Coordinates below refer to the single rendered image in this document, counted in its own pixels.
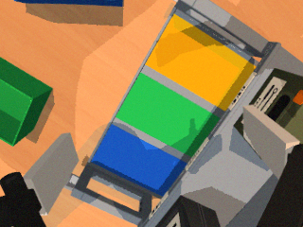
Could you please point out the grey shelf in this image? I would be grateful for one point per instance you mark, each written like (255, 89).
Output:
(176, 105)

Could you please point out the black rectangular case with oval handle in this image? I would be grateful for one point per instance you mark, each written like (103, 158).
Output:
(187, 213)

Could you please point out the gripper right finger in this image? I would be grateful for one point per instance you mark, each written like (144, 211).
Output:
(278, 149)

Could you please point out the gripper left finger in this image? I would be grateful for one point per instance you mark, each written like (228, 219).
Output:
(44, 180)

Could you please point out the blue bin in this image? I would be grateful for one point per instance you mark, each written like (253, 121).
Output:
(113, 3)

